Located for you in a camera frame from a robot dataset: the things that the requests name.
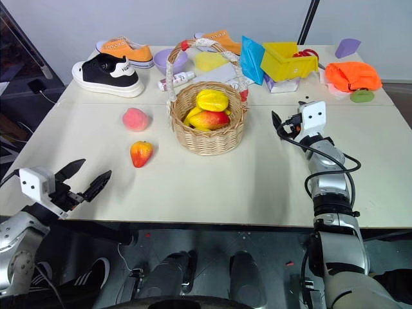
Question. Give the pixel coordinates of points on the yellow banana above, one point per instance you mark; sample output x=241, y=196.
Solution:
x=190, y=116

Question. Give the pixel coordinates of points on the orange cloth bag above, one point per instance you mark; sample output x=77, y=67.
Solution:
x=352, y=75

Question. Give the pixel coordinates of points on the red yellow apple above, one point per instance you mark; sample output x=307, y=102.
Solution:
x=141, y=154

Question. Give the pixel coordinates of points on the orange canvas sneaker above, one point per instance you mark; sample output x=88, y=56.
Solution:
x=128, y=53
x=222, y=42

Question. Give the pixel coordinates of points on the yellow plastic box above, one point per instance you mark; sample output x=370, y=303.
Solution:
x=280, y=66

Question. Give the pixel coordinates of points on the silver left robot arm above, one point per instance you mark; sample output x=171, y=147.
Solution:
x=14, y=235

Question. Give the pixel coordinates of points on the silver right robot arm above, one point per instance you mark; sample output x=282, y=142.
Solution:
x=338, y=244

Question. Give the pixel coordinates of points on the purple plastic bowl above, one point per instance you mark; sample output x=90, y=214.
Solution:
x=162, y=61

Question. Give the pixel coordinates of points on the white paper sheet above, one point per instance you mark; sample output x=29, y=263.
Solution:
x=219, y=75

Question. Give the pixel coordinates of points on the black and white sneaker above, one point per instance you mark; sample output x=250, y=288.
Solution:
x=103, y=77

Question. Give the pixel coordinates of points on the yellow sponge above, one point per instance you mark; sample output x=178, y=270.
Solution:
x=209, y=61

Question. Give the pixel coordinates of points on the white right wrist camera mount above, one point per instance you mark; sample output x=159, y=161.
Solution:
x=313, y=116

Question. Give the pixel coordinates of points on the yellow starfruit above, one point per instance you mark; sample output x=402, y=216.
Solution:
x=212, y=100

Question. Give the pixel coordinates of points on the black white-striped shoe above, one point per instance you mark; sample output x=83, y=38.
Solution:
x=93, y=273
x=43, y=273

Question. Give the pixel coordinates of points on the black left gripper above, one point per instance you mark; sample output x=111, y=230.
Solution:
x=66, y=196

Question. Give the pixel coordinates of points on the white tissue pack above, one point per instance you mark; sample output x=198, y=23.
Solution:
x=283, y=85

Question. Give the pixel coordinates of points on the pink paper sheet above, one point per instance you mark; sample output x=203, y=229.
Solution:
x=336, y=91

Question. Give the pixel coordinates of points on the white pink-printed bottle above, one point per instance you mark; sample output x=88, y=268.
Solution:
x=181, y=78

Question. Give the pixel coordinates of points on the pink peach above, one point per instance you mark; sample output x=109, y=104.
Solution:
x=136, y=119

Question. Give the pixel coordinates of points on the red yellow mango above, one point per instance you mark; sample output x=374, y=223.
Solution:
x=210, y=119

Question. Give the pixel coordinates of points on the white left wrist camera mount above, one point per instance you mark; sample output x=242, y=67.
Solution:
x=33, y=181

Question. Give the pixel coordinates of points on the grey rod with white tip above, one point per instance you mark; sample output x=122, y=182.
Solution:
x=35, y=58

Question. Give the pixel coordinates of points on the blue plastic bag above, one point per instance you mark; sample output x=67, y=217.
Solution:
x=251, y=59

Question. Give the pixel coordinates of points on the purple wedge block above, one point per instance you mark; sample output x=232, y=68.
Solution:
x=346, y=48

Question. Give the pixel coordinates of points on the red scissors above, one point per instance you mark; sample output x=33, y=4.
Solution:
x=304, y=53

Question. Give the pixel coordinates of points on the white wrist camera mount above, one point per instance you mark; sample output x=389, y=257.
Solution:
x=313, y=116
x=33, y=181

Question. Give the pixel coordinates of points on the black tripod pole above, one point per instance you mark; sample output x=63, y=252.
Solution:
x=307, y=22

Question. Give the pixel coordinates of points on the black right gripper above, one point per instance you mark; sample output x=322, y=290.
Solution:
x=293, y=123

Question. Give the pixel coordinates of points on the green soft pouch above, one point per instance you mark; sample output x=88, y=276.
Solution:
x=362, y=96

